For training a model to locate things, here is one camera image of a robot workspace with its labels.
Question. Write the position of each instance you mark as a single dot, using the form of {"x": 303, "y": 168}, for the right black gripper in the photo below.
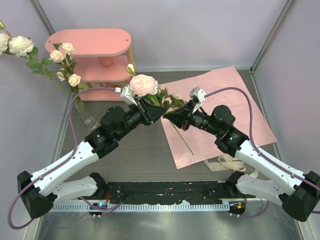
{"x": 182, "y": 117}

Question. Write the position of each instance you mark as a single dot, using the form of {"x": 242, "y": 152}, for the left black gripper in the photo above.
{"x": 150, "y": 113}

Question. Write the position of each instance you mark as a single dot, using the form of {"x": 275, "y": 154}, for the pink peony flower stem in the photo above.
{"x": 144, "y": 87}

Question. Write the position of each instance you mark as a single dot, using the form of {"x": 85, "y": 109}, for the cream printed ribbon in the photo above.
{"x": 226, "y": 163}

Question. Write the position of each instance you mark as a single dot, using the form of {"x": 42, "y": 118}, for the pink flower bouquet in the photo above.
{"x": 170, "y": 101}

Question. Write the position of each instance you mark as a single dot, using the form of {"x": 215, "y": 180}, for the cream rose flower stem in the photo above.
{"x": 62, "y": 55}

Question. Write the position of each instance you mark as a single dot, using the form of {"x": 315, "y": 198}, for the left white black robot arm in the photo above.
{"x": 43, "y": 189}

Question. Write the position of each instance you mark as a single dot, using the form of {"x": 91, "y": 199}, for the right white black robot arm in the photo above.
{"x": 297, "y": 192}

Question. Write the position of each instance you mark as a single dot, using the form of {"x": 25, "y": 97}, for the clear glass vase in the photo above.
{"x": 89, "y": 121}

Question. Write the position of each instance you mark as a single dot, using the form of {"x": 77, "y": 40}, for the pink mug on shelf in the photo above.
{"x": 98, "y": 85}

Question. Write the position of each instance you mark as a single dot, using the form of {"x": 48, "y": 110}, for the pink cup on shelf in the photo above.
{"x": 106, "y": 61}

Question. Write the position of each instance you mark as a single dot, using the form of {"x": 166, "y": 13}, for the yellow green cup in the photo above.
{"x": 83, "y": 86}

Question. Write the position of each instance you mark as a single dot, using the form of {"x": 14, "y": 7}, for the pink three-tier shelf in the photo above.
{"x": 89, "y": 45}

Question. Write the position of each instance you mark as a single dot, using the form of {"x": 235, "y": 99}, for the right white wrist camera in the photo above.
{"x": 197, "y": 96}

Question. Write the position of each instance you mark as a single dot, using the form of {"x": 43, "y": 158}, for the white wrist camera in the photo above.
{"x": 197, "y": 96}
{"x": 126, "y": 94}

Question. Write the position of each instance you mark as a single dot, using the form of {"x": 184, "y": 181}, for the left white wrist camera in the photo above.
{"x": 126, "y": 94}

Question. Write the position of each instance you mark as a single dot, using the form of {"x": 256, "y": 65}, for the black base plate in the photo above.
{"x": 168, "y": 192}

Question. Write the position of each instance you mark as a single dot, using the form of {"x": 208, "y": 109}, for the aluminium frame rail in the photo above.
{"x": 162, "y": 206}

